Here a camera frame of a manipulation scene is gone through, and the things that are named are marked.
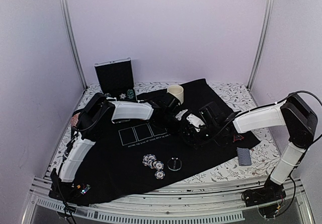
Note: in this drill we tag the cream ceramic mug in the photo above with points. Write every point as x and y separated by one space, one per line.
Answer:
177 91

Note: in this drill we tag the clear black dealer button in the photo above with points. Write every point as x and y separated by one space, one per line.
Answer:
174 164

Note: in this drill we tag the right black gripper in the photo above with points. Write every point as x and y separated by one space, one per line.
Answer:
191 138

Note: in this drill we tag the left aluminium frame post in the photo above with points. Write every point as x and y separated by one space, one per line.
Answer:
72 42

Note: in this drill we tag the small green circuit board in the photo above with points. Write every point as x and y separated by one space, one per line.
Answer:
83 188

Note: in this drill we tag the blue white chip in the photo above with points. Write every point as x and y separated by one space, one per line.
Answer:
158 165
159 174

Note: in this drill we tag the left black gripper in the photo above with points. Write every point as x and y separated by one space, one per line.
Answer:
181 128

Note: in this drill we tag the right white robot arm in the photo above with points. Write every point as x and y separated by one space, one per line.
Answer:
292 112

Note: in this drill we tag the white poker chip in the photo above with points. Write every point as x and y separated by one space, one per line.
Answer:
122 96

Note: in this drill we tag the black poker table mat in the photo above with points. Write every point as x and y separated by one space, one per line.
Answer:
113 166

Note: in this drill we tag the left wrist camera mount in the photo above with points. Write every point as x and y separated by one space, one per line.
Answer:
180 114

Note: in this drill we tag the red triangle black token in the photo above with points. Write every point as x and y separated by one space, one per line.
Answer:
237 137

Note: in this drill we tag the poker chip stack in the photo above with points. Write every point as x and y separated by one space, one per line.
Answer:
148 160
130 94

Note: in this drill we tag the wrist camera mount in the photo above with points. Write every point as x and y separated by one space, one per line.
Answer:
180 114
195 121

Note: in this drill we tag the right aluminium frame post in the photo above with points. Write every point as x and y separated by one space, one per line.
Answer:
261 44

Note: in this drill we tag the aluminium poker chip case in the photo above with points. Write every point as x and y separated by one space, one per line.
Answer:
115 77

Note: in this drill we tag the aluminium frame post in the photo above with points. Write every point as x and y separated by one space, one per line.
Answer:
72 42
261 44

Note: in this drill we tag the front aluminium rail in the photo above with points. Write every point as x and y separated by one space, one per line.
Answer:
179 203

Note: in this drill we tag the blue patterned card deck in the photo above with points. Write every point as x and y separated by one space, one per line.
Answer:
244 157

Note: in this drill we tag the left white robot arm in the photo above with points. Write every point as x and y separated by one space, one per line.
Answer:
97 119

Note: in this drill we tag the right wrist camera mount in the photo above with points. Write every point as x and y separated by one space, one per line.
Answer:
195 121

